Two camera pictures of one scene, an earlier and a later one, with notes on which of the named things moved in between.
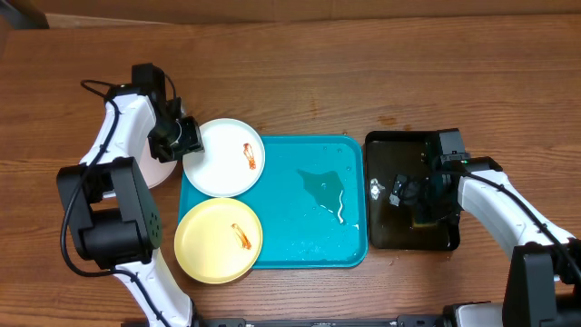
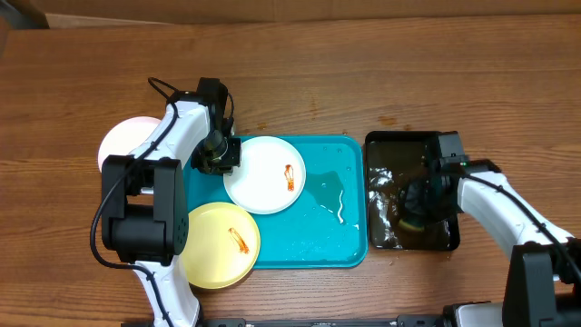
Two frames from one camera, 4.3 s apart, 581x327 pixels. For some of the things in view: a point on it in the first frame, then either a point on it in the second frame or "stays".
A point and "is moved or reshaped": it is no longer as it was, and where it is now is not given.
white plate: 232,162 is moved or reshaped
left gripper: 193,143 to 234,160
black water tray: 388,155 stays
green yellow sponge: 423,225 is moved or reshaped
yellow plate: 219,241 stays
